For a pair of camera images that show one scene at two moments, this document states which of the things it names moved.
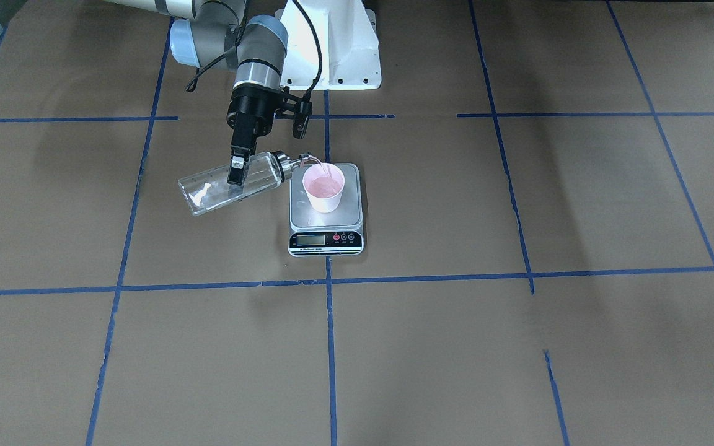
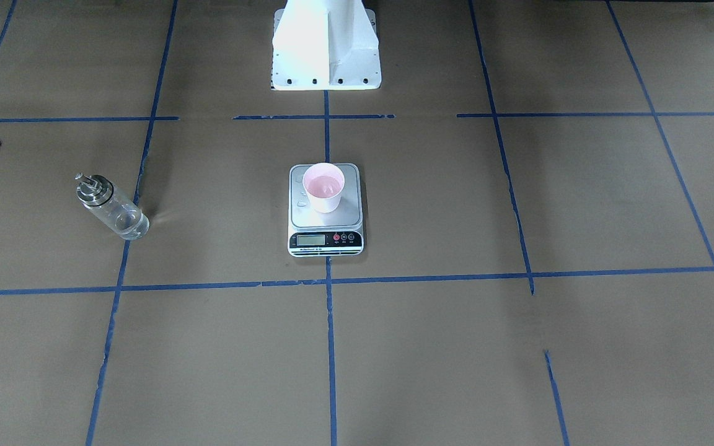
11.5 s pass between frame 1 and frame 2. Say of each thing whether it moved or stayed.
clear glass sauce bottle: moved
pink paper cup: stayed
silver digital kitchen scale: stayed
